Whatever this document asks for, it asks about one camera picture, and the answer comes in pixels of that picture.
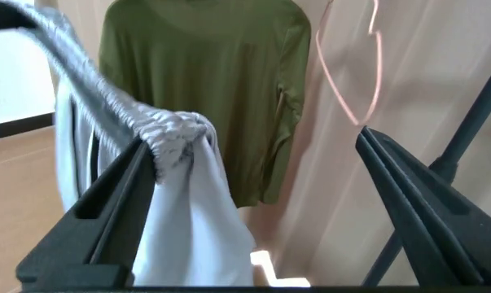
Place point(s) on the beige curtain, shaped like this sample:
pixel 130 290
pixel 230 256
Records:
pixel 424 61

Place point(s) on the pale grey shorts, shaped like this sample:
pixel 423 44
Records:
pixel 196 228

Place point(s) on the green printed shirt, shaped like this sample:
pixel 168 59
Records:
pixel 212 81

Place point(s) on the pink clothes hanger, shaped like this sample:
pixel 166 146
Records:
pixel 377 77

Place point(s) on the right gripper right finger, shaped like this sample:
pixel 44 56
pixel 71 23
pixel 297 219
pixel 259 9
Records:
pixel 444 236

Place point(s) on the black clothes rack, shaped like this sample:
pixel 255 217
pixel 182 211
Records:
pixel 469 126

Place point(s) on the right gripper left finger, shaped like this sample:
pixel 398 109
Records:
pixel 98 228

